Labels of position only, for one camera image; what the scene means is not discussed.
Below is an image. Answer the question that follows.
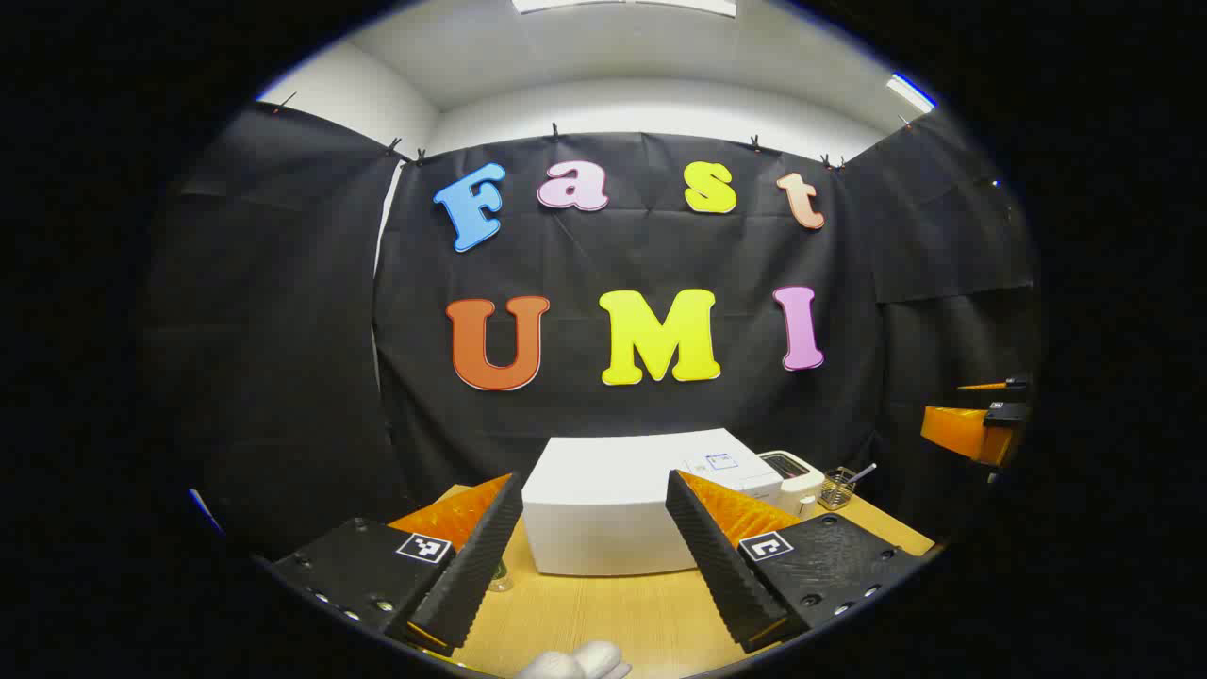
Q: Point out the ceiling light panel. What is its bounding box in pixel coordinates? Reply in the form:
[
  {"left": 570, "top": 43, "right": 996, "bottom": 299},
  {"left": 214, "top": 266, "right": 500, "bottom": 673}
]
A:
[{"left": 885, "top": 74, "right": 937, "bottom": 114}]

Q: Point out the white microwave oven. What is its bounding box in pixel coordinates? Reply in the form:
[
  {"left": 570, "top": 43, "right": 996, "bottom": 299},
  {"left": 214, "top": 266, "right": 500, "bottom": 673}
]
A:
[{"left": 521, "top": 427, "right": 785, "bottom": 578}]

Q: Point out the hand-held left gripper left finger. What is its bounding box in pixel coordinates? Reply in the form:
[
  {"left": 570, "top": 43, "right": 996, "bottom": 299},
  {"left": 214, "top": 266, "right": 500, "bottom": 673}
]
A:
[{"left": 267, "top": 472, "right": 525, "bottom": 658}]

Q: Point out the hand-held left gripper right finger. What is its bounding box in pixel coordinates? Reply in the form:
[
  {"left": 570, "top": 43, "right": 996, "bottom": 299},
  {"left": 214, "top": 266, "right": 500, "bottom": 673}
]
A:
[{"left": 665, "top": 469, "right": 934, "bottom": 654}]

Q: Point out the wire mesh cutlery holder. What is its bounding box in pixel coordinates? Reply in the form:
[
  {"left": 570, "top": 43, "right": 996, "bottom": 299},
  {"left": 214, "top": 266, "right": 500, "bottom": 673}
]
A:
[{"left": 818, "top": 467, "right": 857, "bottom": 511}]

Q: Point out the white toaster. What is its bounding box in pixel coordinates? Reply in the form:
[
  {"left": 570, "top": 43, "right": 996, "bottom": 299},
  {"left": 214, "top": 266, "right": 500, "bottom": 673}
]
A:
[{"left": 757, "top": 450, "right": 826, "bottom": 520}]

